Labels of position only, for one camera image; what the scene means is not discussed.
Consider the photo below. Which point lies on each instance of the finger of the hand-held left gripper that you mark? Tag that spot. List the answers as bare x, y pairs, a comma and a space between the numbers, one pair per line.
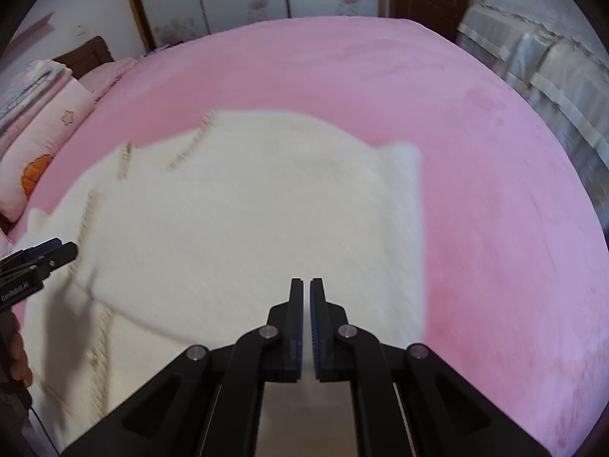
62, 253
45, 246

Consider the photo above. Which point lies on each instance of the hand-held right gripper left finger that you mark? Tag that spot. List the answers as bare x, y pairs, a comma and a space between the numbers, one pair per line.
297, 328

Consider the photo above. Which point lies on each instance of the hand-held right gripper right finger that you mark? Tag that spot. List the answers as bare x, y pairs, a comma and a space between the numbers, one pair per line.
315, 333

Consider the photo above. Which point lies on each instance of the white fluffy garment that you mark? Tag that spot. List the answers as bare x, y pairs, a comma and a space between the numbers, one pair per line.
247, 214

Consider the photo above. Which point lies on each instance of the person's left hand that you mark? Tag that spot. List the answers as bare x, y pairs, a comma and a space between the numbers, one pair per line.
20, 357

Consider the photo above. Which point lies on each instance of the pink pillow with orange print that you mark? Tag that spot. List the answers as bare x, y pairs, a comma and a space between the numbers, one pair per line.
43, 147

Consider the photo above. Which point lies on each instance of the folded striped quilt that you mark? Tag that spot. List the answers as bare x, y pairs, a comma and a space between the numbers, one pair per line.
28, 83

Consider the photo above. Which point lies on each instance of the pink ruffled pillow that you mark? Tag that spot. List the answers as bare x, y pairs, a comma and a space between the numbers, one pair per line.
107, 74

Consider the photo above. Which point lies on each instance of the dark wooden headboard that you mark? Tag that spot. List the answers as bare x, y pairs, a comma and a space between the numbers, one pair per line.
88, 52

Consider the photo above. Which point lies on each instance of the pink bed blanket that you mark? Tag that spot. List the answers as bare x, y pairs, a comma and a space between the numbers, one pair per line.
476, 162

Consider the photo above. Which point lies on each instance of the beige lace covered furniture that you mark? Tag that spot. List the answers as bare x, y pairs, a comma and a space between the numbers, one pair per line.
547, 57

